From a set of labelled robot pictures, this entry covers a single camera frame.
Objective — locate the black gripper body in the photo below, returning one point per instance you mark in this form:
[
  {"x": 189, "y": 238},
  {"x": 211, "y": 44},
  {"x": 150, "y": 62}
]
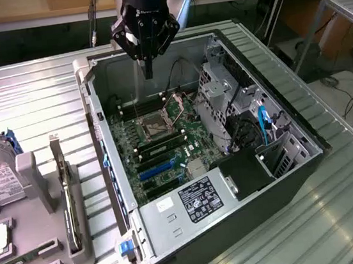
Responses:
[{"x": 144, "y": 0}]

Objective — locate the Nvidia Quadro graphics card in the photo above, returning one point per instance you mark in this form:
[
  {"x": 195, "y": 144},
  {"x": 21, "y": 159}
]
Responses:
[{"x": 69, "y": 200}]

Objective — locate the black RAM slot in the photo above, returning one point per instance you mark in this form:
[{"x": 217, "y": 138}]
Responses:
[
  {"x": 160, "y": 144},
  {"x": 142, "y": 100},
  {"x": 160, "y": 147},
  {"x": 142, "y": 104},
  {"x": 143, "y": 111},
  {"x": 160, "y": 141},
  {"x": 143, "y": 107}
]

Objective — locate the metal socket cover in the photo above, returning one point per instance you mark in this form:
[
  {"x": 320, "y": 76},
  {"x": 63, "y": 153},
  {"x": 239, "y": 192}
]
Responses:
[{"x": 175, "y": 98}]

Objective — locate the thin locking lever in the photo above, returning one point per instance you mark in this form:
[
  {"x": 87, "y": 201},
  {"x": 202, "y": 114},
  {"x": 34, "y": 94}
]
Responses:
[{"x": 136, "y": 111}]

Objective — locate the silver perforated disk cage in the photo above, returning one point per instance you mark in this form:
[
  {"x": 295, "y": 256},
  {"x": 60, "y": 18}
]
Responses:
[{"x": 212, "y": 111}]

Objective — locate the CPU socket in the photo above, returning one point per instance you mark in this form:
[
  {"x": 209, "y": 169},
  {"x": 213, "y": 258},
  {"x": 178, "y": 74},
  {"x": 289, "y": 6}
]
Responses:
[{"x": 155, "y": 128}]

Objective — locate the green motherboard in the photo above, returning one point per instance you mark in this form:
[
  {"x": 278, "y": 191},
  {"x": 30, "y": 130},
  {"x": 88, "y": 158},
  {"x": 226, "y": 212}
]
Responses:
[{"x": 196, "y": 136}]

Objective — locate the black slanted pole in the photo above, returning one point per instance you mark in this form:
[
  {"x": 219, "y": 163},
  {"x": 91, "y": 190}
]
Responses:
[{"x": 279, "y": 0}]

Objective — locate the green RAM stick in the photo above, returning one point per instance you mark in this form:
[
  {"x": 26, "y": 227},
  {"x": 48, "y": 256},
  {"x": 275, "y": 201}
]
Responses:
[
  {"x": 12, "y": 263},
  {"x": 161, "y": 150}
]

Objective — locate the black floor box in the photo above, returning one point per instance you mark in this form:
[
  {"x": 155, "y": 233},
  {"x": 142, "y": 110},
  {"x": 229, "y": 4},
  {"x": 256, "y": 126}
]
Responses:
[{"x": 284, "y": 52}]

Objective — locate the small blue case clip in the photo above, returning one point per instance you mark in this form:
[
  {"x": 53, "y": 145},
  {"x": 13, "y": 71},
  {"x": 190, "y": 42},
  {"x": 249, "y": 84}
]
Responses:
[{"x": 105, "y": 163}]

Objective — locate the black expansion slot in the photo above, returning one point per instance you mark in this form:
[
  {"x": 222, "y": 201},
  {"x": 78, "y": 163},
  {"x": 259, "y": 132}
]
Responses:
[
  {"x": 162, "y": 183},
  {"x": 153, "y": 164},
  {"x": 164, "y": 192}
]

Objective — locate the brown wooden cabinet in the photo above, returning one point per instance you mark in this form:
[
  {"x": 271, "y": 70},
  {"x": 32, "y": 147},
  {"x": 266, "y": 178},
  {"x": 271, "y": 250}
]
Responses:
[{"x": 303, "y": 13}]

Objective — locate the silver chipset heatsink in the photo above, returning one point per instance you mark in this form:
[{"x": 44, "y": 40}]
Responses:
[{"x": 197, "y": 168}]

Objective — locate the black plastic shroud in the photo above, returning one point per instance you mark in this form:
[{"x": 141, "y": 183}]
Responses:
[{"x": 243, "y": 175}]

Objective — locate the silver slotted disk bay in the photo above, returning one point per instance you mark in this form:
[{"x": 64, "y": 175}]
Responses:
[{"x": 292, "y": 153}]

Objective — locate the metal slat side table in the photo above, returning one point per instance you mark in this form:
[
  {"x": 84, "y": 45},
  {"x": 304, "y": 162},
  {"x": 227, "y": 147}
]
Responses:
[{"x": 347, "y": 4}]

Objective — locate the silver power supply unit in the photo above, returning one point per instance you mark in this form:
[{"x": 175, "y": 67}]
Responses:
[{"x": 163, "y": 230}]

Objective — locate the open black PC case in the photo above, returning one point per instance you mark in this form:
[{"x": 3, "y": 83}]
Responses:
[{"x": 299, "y": 187}]

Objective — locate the grey parts rack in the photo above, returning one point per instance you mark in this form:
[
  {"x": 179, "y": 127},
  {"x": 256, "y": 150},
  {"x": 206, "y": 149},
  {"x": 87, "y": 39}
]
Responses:
[{"x": 33, "y": 226}]

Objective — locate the blue case latch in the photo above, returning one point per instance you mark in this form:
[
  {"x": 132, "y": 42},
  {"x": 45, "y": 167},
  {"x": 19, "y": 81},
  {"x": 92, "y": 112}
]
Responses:
[{"x": 127, "y": 248}]

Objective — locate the blue disk carrier rail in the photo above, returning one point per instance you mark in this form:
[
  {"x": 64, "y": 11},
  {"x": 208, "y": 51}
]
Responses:
[{"x": 15, "y": 145}]

